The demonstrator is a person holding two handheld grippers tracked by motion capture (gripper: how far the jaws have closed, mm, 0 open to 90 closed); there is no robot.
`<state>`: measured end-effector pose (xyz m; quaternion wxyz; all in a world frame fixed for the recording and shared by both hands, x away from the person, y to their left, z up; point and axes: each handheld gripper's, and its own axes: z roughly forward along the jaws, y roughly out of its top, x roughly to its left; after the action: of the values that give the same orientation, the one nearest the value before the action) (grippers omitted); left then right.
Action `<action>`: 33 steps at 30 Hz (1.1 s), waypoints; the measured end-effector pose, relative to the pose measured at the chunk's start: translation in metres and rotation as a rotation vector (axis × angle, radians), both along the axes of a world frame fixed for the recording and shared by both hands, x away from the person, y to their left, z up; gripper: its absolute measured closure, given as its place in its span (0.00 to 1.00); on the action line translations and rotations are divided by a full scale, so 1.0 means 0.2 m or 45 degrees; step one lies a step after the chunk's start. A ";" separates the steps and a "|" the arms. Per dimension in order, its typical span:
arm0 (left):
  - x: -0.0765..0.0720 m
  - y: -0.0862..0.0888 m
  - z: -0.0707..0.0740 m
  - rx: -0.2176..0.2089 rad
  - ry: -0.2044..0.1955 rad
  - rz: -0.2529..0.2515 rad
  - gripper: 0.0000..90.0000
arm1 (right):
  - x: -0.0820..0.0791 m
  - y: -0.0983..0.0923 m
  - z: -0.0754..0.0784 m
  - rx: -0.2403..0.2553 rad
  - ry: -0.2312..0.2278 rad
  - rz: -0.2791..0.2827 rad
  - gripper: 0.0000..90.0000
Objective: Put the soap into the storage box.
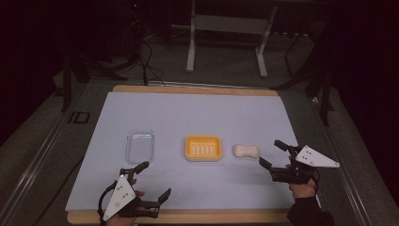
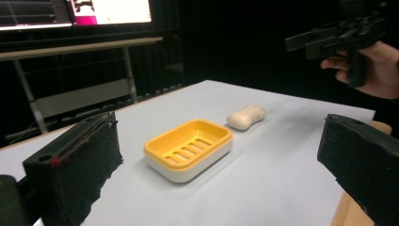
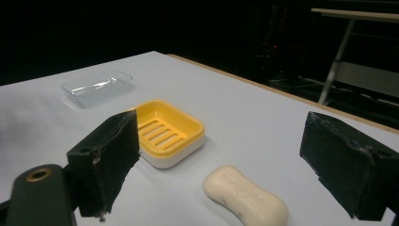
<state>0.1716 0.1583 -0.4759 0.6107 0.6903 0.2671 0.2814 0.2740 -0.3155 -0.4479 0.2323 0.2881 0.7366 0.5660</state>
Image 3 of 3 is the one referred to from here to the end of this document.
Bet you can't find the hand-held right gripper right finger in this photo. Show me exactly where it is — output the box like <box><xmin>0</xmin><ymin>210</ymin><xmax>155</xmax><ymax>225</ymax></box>
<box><xmin>299</xmin><ymin>110</ymin><xmax>399</xmax><ymax>221</ymax></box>

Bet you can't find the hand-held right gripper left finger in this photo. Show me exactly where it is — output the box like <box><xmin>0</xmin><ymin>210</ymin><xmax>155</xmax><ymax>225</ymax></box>
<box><xmin>66</xmin><ymin>109</ymin><xmax>141</xmax><ymax>222</ymax></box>

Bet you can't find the yellow and white soap dish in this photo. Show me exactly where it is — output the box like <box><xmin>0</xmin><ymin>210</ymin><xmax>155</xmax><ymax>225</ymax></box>
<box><xmin>131</xmin><ymin>99</ymin><xmax>206</xmax><ymax>170</ymax></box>

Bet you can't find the cream soap bar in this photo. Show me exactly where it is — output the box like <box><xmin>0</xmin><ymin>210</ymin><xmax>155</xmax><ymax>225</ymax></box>
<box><xmin>203</xmin><ymin>165</ymin><xmax>290</xmax><ymax>226</ymax></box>

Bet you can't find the clear plastic soap dish lid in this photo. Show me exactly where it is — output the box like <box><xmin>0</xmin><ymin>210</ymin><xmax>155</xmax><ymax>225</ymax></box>
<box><xmin>61</xmin><ymin>71</ymin><xmax>134</xmax><ymax>109</ymax></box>

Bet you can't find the wooden table with metal legs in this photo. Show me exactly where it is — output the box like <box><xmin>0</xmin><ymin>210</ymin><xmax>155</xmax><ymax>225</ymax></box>
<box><xmin>310</xmin><ymin>8</ymin><xmax>399</xmax><ymax>106</ymax></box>

